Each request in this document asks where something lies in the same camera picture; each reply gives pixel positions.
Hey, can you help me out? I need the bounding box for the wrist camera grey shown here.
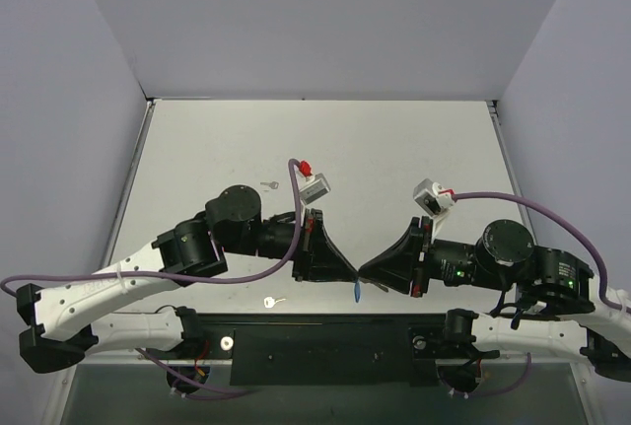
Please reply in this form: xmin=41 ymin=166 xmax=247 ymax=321
xmin=413 ymin=178 xmax=456 ymax=239
xmin=299 ymin=174 xmax=331 ymax=206

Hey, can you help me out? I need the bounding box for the white head key front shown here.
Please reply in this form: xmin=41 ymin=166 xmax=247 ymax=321
xmin=263 ymin=296 xmax=286 ymax=309

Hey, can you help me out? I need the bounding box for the blue key tag with keys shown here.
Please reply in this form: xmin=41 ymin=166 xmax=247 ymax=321
xmin=353 ymin=277 xmax=389 ymax=305

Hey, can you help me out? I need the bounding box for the silver key far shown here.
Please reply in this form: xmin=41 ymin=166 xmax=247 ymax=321
xmin=260 ymin=181 xmax=279 ymax=190

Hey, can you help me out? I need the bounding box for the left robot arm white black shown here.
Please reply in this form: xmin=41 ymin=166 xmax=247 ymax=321
xmin=14 ymin=185 xmax=358 ymax=374

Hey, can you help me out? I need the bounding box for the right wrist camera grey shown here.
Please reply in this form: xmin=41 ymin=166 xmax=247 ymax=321
xmin=413 ymin=178 xmax=456 ymax=239

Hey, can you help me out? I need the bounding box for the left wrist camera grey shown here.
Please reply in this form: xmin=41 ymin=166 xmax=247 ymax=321
xmin=299 ymin=174 xmax=331 ymax=206

